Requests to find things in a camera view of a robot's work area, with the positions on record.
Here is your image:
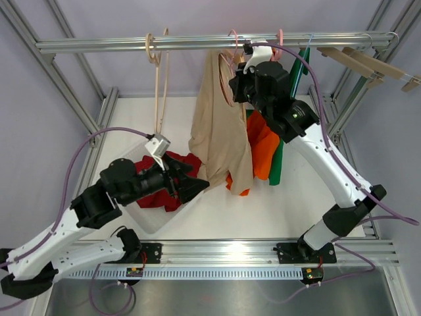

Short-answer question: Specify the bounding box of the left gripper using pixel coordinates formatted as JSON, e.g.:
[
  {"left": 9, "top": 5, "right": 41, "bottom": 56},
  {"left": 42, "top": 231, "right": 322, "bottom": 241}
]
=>
[{"left": 120, "top": 153, "right": 209, "bottom": 206}]

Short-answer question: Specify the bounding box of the pink wire hanger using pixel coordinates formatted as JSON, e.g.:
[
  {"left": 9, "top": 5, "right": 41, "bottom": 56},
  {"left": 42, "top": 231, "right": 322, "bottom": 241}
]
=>
[{"left": 219, "top": 28, "right": 244, "bottom": 107}]

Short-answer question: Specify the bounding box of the red t shirt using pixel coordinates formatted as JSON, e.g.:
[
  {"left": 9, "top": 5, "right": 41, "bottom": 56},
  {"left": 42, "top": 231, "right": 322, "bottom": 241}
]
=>
[{"left": 135, "top": 151, "right": 201, "bottom": 212}]

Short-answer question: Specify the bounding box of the pink plastic hanger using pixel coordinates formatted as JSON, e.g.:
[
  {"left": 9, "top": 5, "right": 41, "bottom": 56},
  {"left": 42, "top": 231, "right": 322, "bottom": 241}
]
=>
[{"left": 270, "top": 28, "right": 284, "bottom": 63}]

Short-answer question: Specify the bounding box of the beige t shirt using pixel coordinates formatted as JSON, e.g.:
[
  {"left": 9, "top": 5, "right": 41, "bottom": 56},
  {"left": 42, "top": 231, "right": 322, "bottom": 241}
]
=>
[{"left": 188, "top": 51, "right": 253, "bottom": 195}]

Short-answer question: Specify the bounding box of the orange t shirt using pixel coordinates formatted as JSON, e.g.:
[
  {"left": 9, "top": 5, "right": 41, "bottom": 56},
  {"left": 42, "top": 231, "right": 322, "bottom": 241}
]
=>
[{"left": 223, "top": 111, "right": 280, "bottom": 196}]

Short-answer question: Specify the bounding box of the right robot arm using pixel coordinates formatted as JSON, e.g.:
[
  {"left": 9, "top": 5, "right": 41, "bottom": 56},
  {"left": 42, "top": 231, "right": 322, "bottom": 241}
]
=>
[{"left": 229, "top": 61, "right": 386, "bottom": 262}]

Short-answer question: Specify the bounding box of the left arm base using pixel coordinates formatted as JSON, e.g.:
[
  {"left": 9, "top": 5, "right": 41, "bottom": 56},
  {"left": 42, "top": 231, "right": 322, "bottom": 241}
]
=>
[{"left": 108, "top": 226, "right": 162, "bottom": 286}]

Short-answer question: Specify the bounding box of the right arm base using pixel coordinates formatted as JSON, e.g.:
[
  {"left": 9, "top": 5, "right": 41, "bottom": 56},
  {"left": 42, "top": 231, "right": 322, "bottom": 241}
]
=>
[{"left": 272, "top": 237, "right": 337, "bottom": 286}]

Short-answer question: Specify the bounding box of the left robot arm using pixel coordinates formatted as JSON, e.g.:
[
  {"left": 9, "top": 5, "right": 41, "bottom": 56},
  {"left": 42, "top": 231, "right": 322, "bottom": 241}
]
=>
[{"left": 1, "top": 155, "right": 210, "bottom": 300}]

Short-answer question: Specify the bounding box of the green t shirt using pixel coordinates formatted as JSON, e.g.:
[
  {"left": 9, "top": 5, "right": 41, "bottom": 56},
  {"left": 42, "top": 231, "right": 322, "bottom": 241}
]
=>
[{"left": 245, "top": 47, "right": 312, "bottom": 187}]

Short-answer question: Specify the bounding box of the blue hanger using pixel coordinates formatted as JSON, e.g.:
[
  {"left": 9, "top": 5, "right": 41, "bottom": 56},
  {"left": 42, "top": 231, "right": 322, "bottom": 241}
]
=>
[{"left": 289, "top": 34, "right": 314, "bottom": 98}]

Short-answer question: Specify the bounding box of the wooden clip hanger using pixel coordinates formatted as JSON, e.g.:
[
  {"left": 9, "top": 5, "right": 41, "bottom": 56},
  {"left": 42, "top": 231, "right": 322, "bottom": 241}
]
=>
[
  {"left": 316, "top": 47, "right": 385, "bottom": 89},
  {"left": 341, "top": 47, "right": 420, "bottom": 93}
]

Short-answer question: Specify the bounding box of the white plastic basket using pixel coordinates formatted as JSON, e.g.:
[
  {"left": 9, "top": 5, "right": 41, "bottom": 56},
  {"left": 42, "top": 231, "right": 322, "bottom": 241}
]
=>
[{"left": 117, "top": 141, "right": 204, "bottom": 239}]

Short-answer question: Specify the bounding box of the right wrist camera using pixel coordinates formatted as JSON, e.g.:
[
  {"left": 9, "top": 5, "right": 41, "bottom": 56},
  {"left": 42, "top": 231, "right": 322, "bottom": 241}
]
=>
[{"left": 243, "top": 38, "right": 273, "bottom": 74}]

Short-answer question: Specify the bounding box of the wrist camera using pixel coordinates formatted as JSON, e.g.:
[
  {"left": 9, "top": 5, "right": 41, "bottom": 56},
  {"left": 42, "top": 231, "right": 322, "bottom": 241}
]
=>
[
  {"left": 145, "top": 134, "right": 171, "bottom": 170},
  {"left": 243, "top": 38, "right": 273, "bottom": 74}
]

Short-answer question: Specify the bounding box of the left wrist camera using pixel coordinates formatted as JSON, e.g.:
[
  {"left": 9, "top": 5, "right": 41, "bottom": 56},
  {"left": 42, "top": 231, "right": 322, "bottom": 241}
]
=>
[{"left": 145, "top": 134, "right": 171, "bottom": 170}]

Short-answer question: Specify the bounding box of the white cable duct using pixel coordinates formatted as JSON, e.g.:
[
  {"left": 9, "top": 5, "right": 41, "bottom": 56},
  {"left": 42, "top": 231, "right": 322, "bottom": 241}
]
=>
[{"left": 68, "top": 266, "right": 303, "bottom": 280}]

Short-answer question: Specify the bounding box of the aluminium hanging rail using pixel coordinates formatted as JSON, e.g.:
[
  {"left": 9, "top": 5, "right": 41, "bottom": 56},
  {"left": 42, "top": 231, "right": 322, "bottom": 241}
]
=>
[{"left": 36, "top": 31, "right": 397, "bottom": 54}]

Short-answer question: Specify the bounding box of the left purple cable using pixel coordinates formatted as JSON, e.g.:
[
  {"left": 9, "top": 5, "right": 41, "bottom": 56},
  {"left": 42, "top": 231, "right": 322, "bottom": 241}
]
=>
[{"left": 0, "top": 127, "right": 152, "bottom": 268}]

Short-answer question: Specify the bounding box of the purple cable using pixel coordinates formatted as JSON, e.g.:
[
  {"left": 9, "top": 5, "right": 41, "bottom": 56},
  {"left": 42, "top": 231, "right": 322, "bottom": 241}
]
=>
[
  {"left": 0, "top": 127, "right": 152, "bottom": 268},
  {"left": 251, "top": 41, "right": 421, "bottom": 228}
]

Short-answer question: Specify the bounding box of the front aluminium rail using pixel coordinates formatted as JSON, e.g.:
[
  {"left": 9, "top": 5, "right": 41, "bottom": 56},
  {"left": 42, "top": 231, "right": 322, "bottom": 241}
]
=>
[{"left": 72, "top": 239, "right": 401, "bottom": 267}]

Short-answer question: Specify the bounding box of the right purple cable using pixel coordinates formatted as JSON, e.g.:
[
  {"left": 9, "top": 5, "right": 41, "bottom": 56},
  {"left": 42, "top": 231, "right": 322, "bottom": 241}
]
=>
[{"left": 251, "top": 41, "right": 421, "bottom": 228}]

